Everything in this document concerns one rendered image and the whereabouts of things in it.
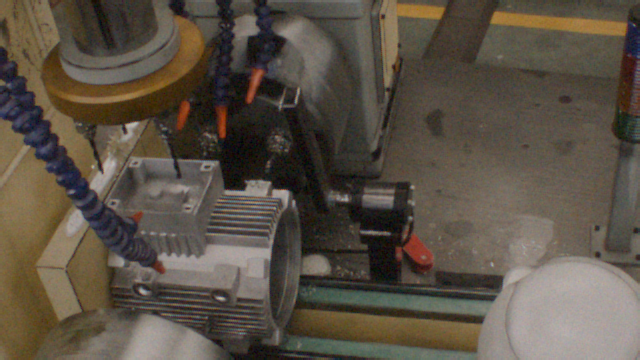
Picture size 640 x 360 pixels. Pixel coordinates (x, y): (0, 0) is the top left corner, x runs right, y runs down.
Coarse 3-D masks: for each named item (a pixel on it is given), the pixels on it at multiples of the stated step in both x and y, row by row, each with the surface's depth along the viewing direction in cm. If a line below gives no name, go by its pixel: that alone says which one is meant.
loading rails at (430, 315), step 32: (320, 288) 124; (352, 288) 123; (384, 288) 122; (416, 288) 120; (448, 288) 120; (480, 288) 119; (320, 320) 124; (352, 320) 123; (384, 320) 121; (416, 320) 120; (448, 320) 118; (480, 320) 117; (256, 352) 115; (288, 352) 114; (320, 352) 114; (352, 352) 114; (384, 352) 114; (416, 352) 113; (448, 352) 113
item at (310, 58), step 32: (256, 32) 130; (288, 32) 130; (320, 32) 134; (288, 64) 125; (320, 64) 129; (256, 96) 123; (320, 96) 126; (352, 96) 139; (192, 128) 129; (256, 128) 127; (288, 128) 126; (320, 128) 125; (224, 160) 132; (256, 160) 131; (288, 160) 129
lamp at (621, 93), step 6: (618, 84) 121; (624, 84) 118; (618, 90) 121; (624, 90) 119; (630, 90) 118; (636, 90) 117; (618, 96) 121; (624, 96) 119; (630, 96) 119; (636, 96) 118; (618, 102) 121; (624, 102) 120; (630, 102) 119; (636, 102) 119; (624, 108) 120; (630, 108) 120; (636, 108) 119; (636, 114) 120
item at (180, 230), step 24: (144, 168) 113; (168, 168) 113; (192, 168) 112; (216, 168) 110; (120, 192) 110; (144, 192) 112; (168, 192) 110; (192, 192) 111; (216, 192) 110; (144, 216) 105; (168, 216) 104; (192, 216) 104; (168, 240) 107; (192, 240) 106
